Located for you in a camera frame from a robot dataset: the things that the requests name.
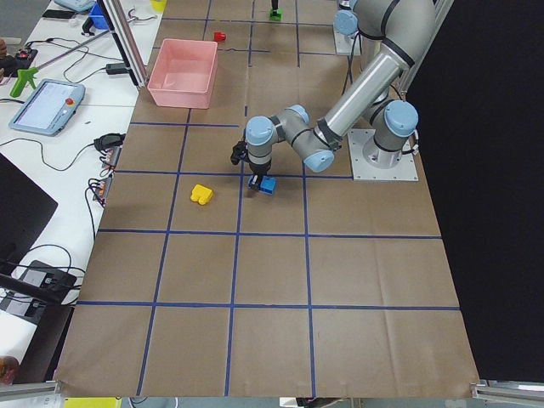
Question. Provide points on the red toy block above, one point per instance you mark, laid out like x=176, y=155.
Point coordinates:
x=219, y=36

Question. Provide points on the green handled grabber tool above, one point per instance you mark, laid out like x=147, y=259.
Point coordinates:
x=27, y=75

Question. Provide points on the pink plastic box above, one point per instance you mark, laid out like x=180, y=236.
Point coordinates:
x=184, y=73

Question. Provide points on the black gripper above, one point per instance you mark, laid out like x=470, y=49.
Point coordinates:
x=259, y=169

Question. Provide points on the black power adapter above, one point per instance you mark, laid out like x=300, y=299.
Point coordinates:
x=115, y=69

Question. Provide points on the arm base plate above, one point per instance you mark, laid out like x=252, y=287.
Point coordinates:
x=345, y=44
x=372, y=164

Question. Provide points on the yellow toy block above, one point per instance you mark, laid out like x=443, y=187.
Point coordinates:
x=201, y=194

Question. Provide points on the blue toy block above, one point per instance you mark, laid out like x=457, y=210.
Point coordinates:
x=268, y=186

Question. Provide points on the aluminium frame post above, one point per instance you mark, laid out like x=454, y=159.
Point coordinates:
x=119, y=27

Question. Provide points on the teach pendant tablet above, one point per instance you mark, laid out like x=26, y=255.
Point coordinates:
x=49, y=107

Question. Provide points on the green toy block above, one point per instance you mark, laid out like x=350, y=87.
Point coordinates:
x=275, y=14

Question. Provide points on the blue storage bin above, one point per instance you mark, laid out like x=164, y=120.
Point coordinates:
x=98, y=22

